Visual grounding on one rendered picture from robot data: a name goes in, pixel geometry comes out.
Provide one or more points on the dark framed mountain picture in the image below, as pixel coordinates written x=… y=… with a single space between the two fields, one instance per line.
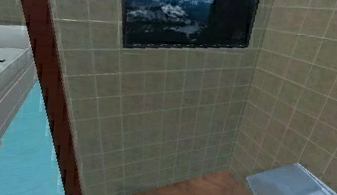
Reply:
x=183 y=16

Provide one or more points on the white chest of drawers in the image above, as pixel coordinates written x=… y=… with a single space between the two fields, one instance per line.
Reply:
x=7 y=83

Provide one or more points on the small black object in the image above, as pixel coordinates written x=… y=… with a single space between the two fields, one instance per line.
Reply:
x=0 y=61

